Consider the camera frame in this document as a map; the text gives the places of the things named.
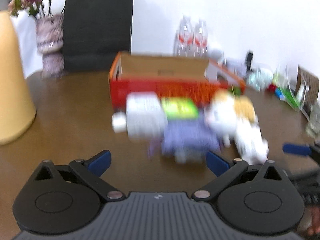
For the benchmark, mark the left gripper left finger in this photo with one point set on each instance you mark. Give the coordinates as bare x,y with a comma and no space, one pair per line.
88,172

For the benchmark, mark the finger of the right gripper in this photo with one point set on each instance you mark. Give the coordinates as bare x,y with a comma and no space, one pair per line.
296,149

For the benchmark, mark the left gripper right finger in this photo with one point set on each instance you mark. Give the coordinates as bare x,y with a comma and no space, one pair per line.
227,174

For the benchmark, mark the yellow white plush toy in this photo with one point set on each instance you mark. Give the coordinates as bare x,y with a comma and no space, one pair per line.
234,118

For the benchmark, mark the purple knitted cloth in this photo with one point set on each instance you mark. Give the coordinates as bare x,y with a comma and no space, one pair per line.
187,141

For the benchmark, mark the white paper roll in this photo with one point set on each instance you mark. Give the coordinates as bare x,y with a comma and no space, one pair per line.
144,116

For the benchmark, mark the green tissue pack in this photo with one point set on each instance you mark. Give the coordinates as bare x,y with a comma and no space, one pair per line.
179,108

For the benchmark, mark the person's hand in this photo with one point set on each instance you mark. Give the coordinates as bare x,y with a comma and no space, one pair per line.
309,225

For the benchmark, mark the green plastic package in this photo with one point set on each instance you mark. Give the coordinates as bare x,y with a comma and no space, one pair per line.
284,92

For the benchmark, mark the brown cardboard holder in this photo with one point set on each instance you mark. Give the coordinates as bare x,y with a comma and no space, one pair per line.
311,82

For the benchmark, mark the red small toy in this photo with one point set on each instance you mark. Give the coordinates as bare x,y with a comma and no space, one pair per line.
271,88

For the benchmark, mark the crumpled clear plastic bag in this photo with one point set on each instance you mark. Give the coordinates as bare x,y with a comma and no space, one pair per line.
258,80

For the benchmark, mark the yellow thermos jug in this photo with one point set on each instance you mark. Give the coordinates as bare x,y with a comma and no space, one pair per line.
17,108

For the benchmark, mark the orange cardboard box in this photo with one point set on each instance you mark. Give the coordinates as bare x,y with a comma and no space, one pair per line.
167,76

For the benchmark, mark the white floral tin box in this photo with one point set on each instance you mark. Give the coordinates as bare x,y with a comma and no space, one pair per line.
236,67

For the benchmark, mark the black small bottle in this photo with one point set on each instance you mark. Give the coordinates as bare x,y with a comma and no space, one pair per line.
248,60

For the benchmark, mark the white astronaut speaker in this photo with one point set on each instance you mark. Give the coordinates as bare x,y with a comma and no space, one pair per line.
217,55

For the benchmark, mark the right standing water bottle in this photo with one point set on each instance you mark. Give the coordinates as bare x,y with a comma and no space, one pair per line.
200,38

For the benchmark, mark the standing water bottle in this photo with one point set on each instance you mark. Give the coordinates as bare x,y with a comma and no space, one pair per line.
184,38
200,38

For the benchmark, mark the left standing water bottle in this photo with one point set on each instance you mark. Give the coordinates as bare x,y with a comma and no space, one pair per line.
184,38

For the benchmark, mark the patterned flower vase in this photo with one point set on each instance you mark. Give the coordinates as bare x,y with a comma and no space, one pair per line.
49,40

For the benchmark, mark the black paper bag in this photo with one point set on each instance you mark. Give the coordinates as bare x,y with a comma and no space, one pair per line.
94,31

